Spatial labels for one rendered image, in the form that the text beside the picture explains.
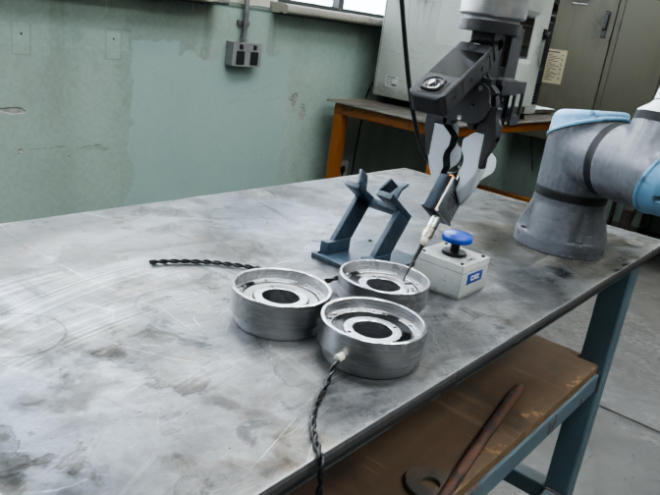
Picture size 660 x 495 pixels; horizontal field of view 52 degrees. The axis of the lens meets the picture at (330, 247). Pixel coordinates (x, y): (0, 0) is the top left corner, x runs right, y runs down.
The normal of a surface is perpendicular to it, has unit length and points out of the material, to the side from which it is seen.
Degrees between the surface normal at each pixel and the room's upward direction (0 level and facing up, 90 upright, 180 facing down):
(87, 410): 0
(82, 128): 90
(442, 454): 0
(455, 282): 90
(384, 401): 0
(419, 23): 90
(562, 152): 90
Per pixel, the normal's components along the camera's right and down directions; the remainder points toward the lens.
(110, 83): 0.76, 0.30
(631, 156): -0.81, -0.23
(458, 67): -0.21, -0.70
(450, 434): 0.13, -0.94
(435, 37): -0.64, 0.16
